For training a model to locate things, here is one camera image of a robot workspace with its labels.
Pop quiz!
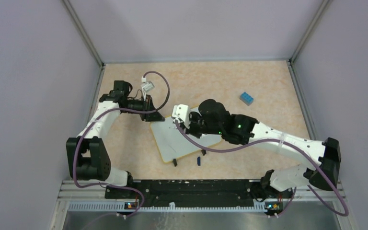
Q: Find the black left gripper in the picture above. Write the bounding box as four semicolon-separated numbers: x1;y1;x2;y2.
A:
123;94;165;122

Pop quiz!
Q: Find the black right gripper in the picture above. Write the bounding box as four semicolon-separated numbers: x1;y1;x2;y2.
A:
180;112;223;139

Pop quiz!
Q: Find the yellow framed whiteboard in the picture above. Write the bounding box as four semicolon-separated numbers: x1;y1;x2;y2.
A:
149;106;223;167

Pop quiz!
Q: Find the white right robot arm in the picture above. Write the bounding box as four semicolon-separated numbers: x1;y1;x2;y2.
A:
173;99;341;197

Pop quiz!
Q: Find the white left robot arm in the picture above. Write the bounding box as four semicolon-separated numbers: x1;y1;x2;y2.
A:
66;80;165;198

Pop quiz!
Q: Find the light blue toy brick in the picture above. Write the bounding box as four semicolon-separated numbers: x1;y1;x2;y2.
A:
240;92;254;106

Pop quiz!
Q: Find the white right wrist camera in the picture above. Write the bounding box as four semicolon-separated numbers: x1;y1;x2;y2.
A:
172;104;191;128

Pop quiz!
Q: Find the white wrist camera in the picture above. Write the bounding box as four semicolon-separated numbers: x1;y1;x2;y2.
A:
172;104;191;128
141;76;155;99

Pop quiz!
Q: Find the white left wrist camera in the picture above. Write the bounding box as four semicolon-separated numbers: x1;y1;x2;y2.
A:
141;76;155;99

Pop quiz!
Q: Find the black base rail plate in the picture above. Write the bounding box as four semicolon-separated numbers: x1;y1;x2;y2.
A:
104;179;292;207

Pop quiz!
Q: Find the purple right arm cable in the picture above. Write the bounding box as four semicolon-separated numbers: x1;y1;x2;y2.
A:
174;120;350;219

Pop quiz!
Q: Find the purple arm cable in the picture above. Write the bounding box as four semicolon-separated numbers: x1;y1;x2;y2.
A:
174;120;350;219
72;70;171;219

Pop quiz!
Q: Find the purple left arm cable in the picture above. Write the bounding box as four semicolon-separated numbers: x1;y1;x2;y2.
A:
72;70;171;219

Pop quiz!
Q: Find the white slotted cable duct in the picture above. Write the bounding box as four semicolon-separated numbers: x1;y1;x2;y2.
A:
68;201;267;212

